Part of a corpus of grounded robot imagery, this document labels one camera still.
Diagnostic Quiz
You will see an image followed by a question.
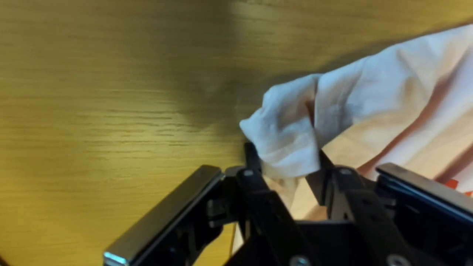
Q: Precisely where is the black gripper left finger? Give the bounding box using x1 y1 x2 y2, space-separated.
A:
235 140 309 266

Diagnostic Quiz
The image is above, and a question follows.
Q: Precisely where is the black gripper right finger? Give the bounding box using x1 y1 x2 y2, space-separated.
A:
305 149 412 266

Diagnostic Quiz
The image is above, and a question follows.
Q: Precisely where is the pink printed t-shirt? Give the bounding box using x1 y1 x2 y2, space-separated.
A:
231 24 473 223

